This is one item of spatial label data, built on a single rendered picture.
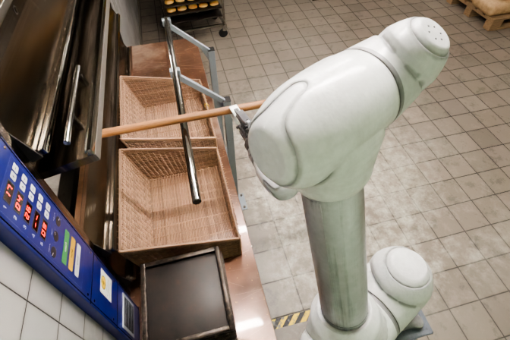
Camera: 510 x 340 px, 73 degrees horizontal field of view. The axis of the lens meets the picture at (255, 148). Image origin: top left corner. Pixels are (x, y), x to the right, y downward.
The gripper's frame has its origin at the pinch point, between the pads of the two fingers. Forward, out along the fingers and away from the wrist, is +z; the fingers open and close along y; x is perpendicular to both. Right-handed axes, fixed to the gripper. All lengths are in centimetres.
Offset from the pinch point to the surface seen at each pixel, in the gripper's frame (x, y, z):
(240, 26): 99, 101, 280
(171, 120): -22.6, -2.2, 6.3
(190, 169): -22.7, 4.2, -14.4
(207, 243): -26, 47, -16
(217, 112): -6.2, -1.1, 3.4
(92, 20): -37, -27, 52
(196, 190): -23.7, 5.1, -23.3
